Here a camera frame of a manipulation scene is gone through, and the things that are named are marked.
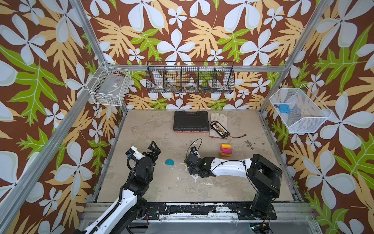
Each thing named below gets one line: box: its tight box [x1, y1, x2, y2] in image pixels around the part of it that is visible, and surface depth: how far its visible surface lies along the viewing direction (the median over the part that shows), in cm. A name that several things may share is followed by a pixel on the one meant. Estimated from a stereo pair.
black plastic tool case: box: [172, 110, 210, 134], surface depth 111 cm
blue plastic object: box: [273, 103, 291, 115], surface depth 88 cm
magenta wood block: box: [221, 148, 233, 155], surface depth 93 cm
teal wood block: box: [164, 158, 175, 166], surface depth 93 cm
